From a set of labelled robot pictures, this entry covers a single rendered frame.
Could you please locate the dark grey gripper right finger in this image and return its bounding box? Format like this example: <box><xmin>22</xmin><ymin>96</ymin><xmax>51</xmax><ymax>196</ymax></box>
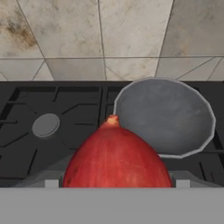
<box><xmin>168</xmin><ymin>171</ymin><xmax>223</xmax><ymax>188</ymax></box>

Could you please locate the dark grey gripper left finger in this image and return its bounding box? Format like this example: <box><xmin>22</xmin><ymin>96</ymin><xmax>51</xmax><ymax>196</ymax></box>
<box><xmin>13</xmin><ymin>153</ymin><xmax>74</xmax><ymax>188</ymax></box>

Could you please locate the red onion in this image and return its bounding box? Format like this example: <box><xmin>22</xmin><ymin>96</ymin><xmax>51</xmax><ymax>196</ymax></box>
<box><xmin>62</xmin><ymin>114</ymin><xmax>173</xmax><ymax>188</ymax></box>

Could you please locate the black stove hob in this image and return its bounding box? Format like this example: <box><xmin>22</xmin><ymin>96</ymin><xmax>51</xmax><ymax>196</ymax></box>
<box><xmin>0</xmin><ymin>80</ymin><xmax>224</xmax><ymax>188</ymax></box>

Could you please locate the grey pan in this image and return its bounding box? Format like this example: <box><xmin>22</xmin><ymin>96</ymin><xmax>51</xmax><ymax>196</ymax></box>
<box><xmin>112</xmin><ymin>76</ymin><xmax>217</xmax><ymax>159</ymax></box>

